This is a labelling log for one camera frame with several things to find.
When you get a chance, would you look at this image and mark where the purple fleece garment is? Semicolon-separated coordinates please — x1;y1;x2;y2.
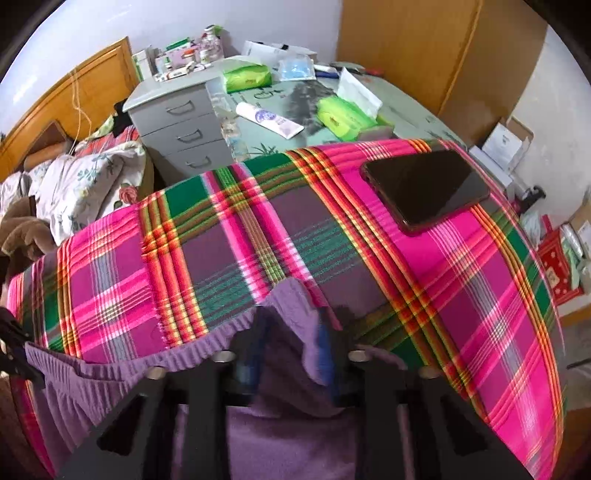
22;276;410;480

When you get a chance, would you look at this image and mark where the pink green plaid tablecloth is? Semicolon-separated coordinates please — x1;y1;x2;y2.
7;139;565;479

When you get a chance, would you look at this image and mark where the floral pillow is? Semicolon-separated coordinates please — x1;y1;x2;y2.
29;141;153;245

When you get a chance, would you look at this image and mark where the black smartphone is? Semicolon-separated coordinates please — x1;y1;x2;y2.
361;150;491;235

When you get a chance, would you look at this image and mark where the grey drawer cabinet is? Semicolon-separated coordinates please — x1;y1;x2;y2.
122;68;233;186

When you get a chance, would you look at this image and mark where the white tube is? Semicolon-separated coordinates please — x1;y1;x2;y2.
235;102;304;140

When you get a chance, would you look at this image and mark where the brown cardboard box with label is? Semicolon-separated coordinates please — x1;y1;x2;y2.
568;197;591;259

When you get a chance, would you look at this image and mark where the white cardboard box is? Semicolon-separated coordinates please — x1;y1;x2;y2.
469;116;534;189

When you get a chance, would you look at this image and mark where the floral side table cover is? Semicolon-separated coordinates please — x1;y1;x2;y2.
206;56;464;161

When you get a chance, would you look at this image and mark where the green tissue pack with tissue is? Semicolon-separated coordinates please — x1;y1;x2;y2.
317;68;394;142

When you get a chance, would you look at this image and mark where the blue mask packet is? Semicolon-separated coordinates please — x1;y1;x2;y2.
277;55;317;82

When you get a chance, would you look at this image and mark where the glass bottle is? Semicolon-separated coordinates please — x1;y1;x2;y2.
199;24;223;64

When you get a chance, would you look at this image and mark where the wooden wardrobe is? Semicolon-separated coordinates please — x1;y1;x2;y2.
337;0;548;145

